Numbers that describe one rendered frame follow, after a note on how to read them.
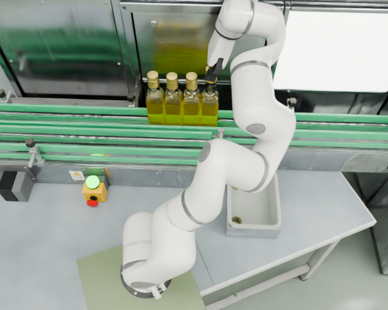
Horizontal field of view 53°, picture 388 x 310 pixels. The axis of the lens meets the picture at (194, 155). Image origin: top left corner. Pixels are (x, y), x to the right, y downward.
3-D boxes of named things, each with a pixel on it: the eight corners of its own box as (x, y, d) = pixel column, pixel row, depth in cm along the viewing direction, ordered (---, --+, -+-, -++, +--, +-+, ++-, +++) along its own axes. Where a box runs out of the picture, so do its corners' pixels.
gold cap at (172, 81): (178, 82, 120) (178, 72, 116) (177, 90, 118) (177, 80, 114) (167, 81, 120) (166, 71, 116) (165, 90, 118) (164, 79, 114)
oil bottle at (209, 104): (215, 128, 140) (219, 86, 122) (215, 141, 136) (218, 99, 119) (200, 127, 140) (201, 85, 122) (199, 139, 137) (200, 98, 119)
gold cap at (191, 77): (198, 82, 120) (198, 71, 116) (197, 90, 118) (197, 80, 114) (186, 82, 120) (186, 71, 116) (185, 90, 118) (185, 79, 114)
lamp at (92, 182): (101, 178, 134) (99, 173, 132) (98, 189, 132) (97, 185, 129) (88, 178, 134) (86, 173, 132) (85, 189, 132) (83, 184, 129)
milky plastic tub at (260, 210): (272, 181, 142) (276, 168, 135) (277, 238, 129) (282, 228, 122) (225, 179, 142) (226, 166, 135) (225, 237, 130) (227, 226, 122)
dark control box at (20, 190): (34, 183, 142) (26, 171, 135) (28, 202, 137) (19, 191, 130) (12, 182, 142) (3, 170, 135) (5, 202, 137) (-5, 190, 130)
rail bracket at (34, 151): (49, 161, 132) (36, 138, 121) (44, 179, 128) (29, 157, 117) (37, 160, 132) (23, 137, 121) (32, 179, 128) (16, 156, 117)
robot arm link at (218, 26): (218, 3, 100) (215, 12, 103) (218, 25, 95) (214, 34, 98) (246, 11, 102) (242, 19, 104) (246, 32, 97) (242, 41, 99)
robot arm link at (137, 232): (162, 231, 105) (162, 205, 92) (164, 280, 98) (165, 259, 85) (127, 233, 104) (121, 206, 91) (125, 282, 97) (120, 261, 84)
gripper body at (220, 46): (217, 10, 102) (204, 42, 111) (215, 34, 96) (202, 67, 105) (243, 17, 103) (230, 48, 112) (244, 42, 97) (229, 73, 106)
